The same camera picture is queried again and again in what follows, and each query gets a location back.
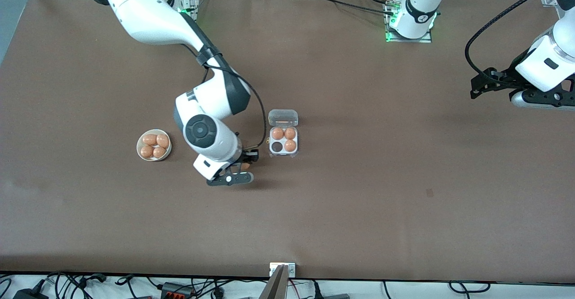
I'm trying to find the long black table cable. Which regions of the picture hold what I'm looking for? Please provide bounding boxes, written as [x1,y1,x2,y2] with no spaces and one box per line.
[287,0,398,17]

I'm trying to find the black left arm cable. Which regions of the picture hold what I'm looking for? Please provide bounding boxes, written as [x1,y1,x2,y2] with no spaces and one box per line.
[464,0,560,86]

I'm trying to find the silver metal clamp bracket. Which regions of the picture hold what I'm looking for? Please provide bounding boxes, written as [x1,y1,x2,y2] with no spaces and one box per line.
[270,263,296,277]

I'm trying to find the white round bowl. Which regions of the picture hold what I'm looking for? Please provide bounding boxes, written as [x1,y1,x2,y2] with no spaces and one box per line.
[137,129,172,162]

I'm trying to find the clear plastic egg box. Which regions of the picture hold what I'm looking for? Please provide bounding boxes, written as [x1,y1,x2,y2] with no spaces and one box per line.
[268,109,300,158]

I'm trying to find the black box orange connectors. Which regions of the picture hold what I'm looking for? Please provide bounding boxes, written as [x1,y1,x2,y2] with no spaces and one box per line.
[160,282,197,299]

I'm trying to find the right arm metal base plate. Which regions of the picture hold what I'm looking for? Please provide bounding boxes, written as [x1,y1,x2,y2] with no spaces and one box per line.
[179,0,200,21]

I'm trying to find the black power adapter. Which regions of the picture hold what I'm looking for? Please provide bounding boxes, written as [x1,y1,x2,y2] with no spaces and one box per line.
[13,287,49,299]

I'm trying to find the grey camera mount pole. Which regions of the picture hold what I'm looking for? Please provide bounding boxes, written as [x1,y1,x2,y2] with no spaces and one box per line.
[258,264,289,299]

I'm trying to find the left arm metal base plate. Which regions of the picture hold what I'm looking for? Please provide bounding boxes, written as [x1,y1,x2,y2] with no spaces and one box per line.
[385,0,433,44]

